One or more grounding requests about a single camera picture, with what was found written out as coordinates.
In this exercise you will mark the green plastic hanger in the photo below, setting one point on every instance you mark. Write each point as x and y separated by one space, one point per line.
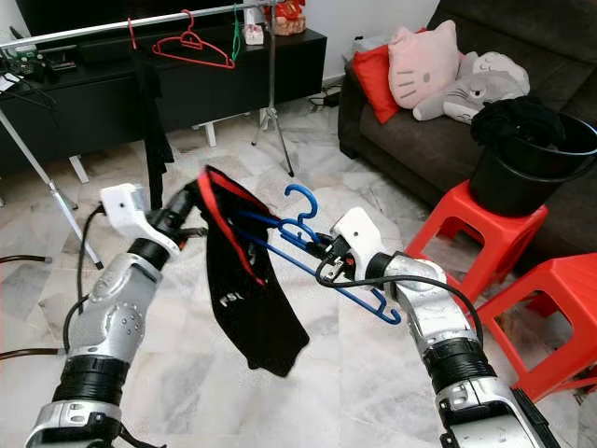
235 37

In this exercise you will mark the red cushion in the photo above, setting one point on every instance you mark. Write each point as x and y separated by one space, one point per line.
371 82

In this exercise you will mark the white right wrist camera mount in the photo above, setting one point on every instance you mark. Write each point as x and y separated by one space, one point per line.
359 233

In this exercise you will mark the black shirt green logo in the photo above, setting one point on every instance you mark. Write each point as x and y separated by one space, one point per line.
154 126

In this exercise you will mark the red fortune figurine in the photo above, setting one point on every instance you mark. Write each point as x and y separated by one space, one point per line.
287 17

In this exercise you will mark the pink cat face pillow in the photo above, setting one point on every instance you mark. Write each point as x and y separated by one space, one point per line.
422 67

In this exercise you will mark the red plastic stool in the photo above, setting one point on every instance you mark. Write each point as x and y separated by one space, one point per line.
485 224
555 299

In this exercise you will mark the black knit garment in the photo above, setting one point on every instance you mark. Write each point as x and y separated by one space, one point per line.
518 121

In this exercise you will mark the black television console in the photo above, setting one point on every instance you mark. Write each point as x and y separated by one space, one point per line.
242 93

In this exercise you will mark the dark grey fabric sofa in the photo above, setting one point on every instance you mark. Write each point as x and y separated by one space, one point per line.
420 145

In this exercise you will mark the black shirt red trim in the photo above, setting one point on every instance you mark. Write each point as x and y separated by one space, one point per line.
256 317

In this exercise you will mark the black plastic bucket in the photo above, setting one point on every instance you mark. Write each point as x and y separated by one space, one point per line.
518 187

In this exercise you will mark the green electronics boards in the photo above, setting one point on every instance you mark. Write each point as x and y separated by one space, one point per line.
25 60

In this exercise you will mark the red plastic hanger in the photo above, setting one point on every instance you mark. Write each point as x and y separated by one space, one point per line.
133 35
189 42

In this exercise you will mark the grey wide-eyed plush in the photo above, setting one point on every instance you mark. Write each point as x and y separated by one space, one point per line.
471 98

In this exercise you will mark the blue plastic hanger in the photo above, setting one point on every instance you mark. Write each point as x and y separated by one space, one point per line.
301 227

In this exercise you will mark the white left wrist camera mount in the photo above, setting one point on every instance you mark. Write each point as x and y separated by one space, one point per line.
126 205

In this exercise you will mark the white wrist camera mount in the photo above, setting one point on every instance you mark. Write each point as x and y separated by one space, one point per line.
359 233
126 205

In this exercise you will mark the silver metal clothes rack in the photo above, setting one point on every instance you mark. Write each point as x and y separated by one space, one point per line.
112 28

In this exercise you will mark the grey sleeping plush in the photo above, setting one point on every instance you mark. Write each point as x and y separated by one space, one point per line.
502 65

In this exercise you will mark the small white pink box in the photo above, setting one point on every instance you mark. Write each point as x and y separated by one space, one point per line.
253 34

